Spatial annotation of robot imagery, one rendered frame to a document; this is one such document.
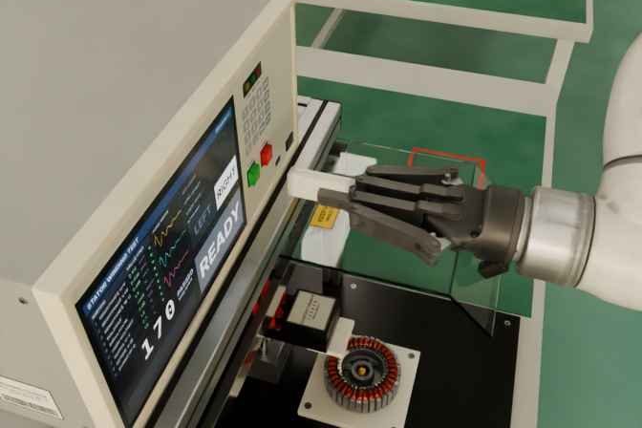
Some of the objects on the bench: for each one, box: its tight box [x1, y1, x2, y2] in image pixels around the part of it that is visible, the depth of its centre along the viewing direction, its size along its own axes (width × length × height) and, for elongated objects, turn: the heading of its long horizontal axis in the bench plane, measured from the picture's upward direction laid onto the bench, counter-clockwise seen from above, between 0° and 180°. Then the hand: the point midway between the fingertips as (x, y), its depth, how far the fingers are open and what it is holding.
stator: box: [324, 335, 401, 414], centre depth 93 cm, size 11×11×4 cm
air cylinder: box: [247, 339, 293, 384], centre depth 97 cm, size 5×8×6 cm
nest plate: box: [298, 334, 420, 428], centre depth 95 cm, size 15×15×1 cm
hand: (321, 187), depth 66 cm, fingers closed
